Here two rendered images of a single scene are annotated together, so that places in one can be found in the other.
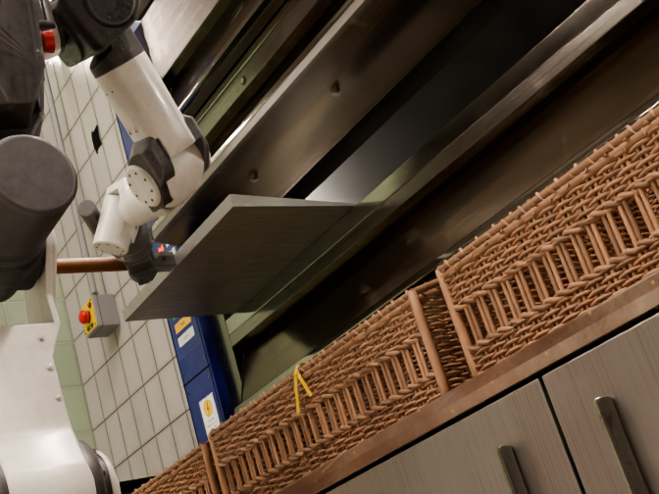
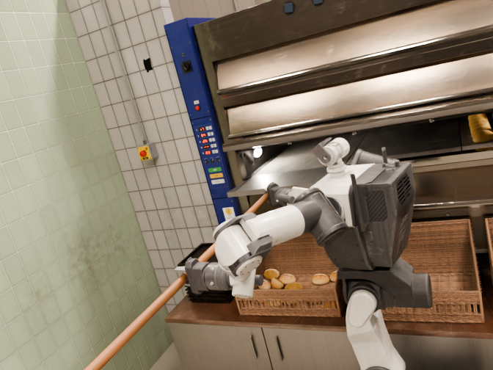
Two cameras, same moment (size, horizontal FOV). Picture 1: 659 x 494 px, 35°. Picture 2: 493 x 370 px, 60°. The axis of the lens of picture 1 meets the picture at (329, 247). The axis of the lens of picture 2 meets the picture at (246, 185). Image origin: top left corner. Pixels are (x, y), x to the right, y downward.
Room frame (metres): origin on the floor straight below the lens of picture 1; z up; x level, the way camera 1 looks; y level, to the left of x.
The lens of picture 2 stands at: (0.16, 1.25, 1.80)
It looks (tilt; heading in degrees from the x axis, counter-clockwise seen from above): 15 degrees down; 337
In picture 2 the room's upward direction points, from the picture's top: 14 degrees counter-clockwise
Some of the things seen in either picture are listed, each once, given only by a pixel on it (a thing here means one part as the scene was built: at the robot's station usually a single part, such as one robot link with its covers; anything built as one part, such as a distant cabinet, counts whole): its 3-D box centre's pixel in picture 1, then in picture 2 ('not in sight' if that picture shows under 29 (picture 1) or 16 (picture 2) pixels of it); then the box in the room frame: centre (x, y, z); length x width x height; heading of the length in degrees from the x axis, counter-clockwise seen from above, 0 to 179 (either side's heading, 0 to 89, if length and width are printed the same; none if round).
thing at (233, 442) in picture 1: (421, 367); (411, 268); (1.60, -0.08, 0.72); 0.56 x 0.49 x 0.28; 41
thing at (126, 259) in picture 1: (131, 245); (279, 196); (1.91, 0.37, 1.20); 0.12 x 0.10 x 0.13; 4
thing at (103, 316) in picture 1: (99, 316); (147, 151); (2.92, 0.71, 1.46); 0.10 x 0.07 x 0.10; 39
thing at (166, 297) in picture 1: (244, 260); (285, 178); (2.16, 0.19, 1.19); 0.55 x 0.36 x 0.03; 39
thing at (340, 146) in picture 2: not in sight; (334, 154); (1.30, 0.45, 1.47); 0.10 x 0.07 x 0.09; 117
